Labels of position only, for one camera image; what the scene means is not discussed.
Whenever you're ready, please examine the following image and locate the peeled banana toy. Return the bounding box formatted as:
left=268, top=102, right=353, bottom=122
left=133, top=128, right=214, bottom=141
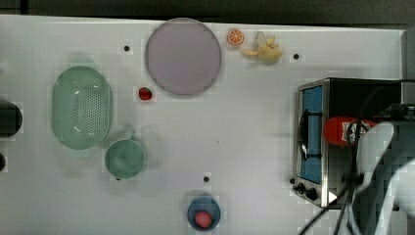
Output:
left=240, top=31, right=283, bottom=64

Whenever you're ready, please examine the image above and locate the small black cylinder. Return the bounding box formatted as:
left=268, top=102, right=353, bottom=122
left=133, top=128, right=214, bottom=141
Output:
left=0, top=154, right=6, bottom=171

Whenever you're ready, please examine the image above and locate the lavender round plate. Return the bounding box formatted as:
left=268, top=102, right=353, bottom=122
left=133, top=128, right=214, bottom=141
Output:
left=145, top=18, right=221, bottom=96

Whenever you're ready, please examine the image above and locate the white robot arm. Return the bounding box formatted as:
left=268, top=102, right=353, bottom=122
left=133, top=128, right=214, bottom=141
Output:
left=344, top=121, right=415, bottom=235

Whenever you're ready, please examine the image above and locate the green perforated colander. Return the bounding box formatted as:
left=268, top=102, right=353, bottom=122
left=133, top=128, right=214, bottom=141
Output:
left=51, top=66, right=113, bottom=150

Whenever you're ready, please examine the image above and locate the black cylinder holder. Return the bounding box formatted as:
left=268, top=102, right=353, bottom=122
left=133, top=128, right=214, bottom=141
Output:
left=0, top=101, right=23, bottom=138

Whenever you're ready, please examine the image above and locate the red strawberry on table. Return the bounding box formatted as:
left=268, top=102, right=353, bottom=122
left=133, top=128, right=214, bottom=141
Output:
left=138, top=87, right=153, bottom=101

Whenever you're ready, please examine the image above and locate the blue small bowl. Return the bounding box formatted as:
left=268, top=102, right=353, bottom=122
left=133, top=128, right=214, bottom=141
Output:
left=186, top=195, right=221, bottom=232

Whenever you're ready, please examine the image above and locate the red plush ketchup bottle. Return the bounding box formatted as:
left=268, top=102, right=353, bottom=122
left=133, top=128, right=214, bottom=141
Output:
left=323, top=117, right=358, bottom=146

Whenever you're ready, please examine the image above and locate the green cup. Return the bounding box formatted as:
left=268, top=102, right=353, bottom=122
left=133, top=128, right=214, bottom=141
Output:
left=105, top=130, right=147, bottom=180

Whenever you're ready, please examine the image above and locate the black toaster oven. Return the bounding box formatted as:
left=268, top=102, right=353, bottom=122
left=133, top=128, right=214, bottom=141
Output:
left=291, top=77, right=402, bottom=209

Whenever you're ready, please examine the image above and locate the orange slice toy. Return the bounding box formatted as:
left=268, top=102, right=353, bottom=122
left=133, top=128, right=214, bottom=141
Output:
left=227, top=28, right=245, bottom=46

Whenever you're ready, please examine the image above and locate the red strawberry in bowl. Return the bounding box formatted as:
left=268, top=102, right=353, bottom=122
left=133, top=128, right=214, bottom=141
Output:
left=195, top=211, right=211, bottom=229

